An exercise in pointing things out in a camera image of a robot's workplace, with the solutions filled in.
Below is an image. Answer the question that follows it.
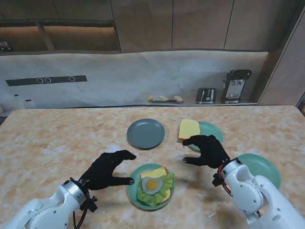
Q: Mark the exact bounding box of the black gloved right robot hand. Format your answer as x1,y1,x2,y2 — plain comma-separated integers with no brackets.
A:
182,134,231,169

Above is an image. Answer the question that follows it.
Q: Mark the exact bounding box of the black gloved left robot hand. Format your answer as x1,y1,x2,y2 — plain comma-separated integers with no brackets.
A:
78,150,137,191

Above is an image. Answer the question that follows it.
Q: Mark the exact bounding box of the fried egg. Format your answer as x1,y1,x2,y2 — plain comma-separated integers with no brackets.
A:
141,176,163,194

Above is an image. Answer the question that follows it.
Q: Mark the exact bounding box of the yellow bread slice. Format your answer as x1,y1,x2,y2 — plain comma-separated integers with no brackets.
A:
139,166,173,205
178,119,201,144

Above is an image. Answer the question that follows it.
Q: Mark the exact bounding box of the green lettuce leaf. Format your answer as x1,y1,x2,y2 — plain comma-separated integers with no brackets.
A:
136,172,175,207

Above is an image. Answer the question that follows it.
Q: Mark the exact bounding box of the green bread plate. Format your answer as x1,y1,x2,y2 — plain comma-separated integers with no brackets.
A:
188,121,224,153

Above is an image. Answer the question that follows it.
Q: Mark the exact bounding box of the green lettuce plate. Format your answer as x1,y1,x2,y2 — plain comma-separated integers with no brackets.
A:
235,153,282,191

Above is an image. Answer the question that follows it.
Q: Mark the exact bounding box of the black silver toaster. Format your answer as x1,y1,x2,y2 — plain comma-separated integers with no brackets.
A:
195,87,217,104

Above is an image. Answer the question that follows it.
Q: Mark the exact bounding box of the grey plate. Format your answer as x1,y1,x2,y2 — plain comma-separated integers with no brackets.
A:
126,118,165,150

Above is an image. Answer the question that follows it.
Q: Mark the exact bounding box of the dark cutting board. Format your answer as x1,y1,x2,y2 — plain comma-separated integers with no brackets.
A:
149,99,184,104

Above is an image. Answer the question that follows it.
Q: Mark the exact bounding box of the black silver coffee machine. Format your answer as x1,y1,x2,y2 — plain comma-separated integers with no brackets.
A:
221,69,252,104

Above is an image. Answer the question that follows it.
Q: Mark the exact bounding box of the tall white container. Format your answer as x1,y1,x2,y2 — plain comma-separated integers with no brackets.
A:
11,94,24,110

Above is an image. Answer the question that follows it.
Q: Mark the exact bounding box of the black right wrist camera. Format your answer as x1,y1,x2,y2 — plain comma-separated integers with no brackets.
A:
212,173,224,187

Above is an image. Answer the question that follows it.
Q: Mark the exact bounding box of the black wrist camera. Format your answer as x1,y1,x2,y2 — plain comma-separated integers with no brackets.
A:
212,173,224,187
80,195,98,212

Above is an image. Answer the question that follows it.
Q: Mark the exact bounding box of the red black right arm cable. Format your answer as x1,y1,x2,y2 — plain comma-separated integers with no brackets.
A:
218,163,235,198

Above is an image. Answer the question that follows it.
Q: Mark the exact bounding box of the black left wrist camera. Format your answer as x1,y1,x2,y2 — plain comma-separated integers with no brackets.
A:
80,195,98,212

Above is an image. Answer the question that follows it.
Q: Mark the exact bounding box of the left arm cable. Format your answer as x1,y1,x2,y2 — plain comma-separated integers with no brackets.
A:
72,190,90,229

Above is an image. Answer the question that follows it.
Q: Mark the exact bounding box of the black wall socket strip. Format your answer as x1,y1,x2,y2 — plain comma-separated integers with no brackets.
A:
5,75,88,86

